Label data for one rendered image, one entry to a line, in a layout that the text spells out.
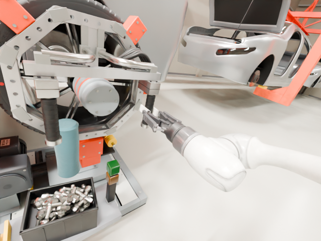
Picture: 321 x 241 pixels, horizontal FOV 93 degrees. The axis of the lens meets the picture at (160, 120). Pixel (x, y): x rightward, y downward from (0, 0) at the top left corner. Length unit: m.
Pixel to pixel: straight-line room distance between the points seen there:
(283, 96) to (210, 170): 3.50
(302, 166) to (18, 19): 0.84
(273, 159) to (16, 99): 0.84
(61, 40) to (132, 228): 1.28
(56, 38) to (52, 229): 1.02
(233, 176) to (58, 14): 0.70
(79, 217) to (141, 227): 0.66
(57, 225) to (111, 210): 0.20
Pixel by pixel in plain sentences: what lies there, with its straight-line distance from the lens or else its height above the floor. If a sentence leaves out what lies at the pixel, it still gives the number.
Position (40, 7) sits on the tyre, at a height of 1.10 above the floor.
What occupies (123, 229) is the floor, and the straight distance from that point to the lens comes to 1.22.
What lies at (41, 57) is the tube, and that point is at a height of 1.00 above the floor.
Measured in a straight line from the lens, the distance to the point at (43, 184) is 1.29.
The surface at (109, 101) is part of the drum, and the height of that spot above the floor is 0.85.
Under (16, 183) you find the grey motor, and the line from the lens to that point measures 1.09.
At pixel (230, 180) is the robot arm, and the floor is 0.84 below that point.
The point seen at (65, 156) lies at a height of 0.61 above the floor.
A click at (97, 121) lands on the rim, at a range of 0.94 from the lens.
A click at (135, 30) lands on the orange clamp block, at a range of 0.77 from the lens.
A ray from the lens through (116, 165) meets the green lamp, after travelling 0.61.
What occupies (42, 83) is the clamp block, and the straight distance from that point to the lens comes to 0.49.
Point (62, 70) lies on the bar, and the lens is 0.51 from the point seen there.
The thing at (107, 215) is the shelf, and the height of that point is 0.45.
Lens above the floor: 1.09
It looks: 27 degrees down
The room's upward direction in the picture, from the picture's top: 14 degrees clockwise
